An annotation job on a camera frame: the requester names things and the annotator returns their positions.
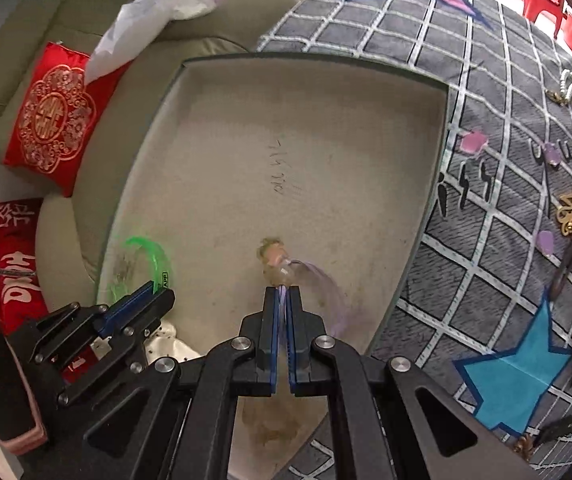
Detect black script letter clip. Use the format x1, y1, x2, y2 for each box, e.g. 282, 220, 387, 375
529, 140, 572, 205

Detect white plastic bag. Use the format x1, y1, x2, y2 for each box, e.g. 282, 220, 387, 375
85, 0, 224, 84

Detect grey checked star tablecloth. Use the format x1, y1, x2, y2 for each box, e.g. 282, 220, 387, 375
259, 0, 572, 408

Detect dark brown snap hairclip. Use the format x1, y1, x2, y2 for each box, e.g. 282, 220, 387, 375
548, 237, 572, 302

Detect white polka dot scrunchie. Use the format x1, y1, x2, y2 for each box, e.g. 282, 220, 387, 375
144, 320, 201, 364

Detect red printed blanket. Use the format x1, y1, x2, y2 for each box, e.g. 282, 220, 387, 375
0, 197, 48, 336

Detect black lightning hairpins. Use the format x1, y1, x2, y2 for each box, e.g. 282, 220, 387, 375
436, 159, 495, 219

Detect red embroidered cushion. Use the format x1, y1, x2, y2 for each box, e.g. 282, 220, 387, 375
3, 42, 126, 197

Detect green plastic bangle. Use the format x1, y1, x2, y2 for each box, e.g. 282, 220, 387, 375
97, 236, 172, 304

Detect white cardboard tray box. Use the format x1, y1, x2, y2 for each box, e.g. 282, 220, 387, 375
94, 52, 450, 480

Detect black rectangular hair clip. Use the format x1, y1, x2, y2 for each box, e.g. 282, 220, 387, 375
533, 413, 572, 448

